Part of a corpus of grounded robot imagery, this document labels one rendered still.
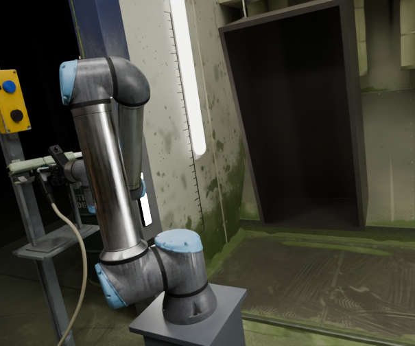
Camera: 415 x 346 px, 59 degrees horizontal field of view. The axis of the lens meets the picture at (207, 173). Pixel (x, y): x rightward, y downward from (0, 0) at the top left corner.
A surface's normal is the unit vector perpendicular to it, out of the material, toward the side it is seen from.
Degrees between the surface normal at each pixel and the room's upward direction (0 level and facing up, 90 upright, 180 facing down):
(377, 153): 57
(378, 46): 90
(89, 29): 90
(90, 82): 89
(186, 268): 90
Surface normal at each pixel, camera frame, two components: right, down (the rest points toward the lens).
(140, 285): 0.43, 0.10
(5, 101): 0.88, -0.01
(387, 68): -0.46, 0.28
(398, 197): -0.46, -0.29
